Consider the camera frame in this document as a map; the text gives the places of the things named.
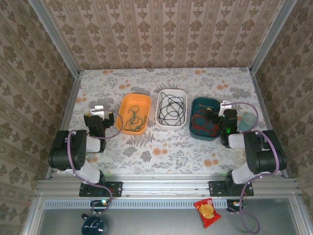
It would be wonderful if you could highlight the translucent teal plastic cup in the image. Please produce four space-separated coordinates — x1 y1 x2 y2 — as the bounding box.
238 112 258 133

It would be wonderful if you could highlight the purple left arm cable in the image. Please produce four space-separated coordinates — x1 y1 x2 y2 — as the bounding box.
67 109 124 215

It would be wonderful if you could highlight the orange plastic tray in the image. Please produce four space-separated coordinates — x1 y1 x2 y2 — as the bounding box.
115 93 152 136

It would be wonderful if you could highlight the dark blue round object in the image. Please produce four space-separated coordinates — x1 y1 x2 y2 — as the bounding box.
81 214 110 235

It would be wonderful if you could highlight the red snack packet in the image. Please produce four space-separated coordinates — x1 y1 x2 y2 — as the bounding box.
194 197 222 229

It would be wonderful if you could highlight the grey slotted cable duct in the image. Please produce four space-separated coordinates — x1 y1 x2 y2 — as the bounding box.
43 198 228 210

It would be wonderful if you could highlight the thin red cable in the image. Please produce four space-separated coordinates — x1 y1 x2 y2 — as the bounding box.
195 105 220 134
192 115 221 137

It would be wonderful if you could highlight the white plastic tray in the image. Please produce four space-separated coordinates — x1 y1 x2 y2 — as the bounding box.
155 89 188 129

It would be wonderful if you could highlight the floral patterned tablecloth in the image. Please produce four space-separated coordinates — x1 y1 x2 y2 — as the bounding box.
68 67 272 175

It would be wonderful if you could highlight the thick red cable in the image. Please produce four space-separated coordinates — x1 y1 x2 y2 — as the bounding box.
191 104 221 137

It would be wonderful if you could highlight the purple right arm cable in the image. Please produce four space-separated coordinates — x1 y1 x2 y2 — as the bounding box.
226 101 282 234

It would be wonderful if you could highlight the thin black cable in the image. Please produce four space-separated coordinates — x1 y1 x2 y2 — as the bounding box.
161 95 185 123
158 97 181 125

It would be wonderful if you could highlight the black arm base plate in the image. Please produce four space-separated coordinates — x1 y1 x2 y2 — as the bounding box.
208 180 255 197
79 180 124 198

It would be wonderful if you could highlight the dark teal plastic tray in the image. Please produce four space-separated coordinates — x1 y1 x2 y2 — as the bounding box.
189 96 227 142

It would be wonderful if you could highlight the small controller board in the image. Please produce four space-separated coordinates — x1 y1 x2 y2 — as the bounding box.
90 199 110 209
226 199 246 213

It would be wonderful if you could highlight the aluminium frame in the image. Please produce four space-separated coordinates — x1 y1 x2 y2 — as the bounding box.
23 0 313 235

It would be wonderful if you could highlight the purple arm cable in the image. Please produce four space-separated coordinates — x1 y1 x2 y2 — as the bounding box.
67 109 124 215
226 101 282 234

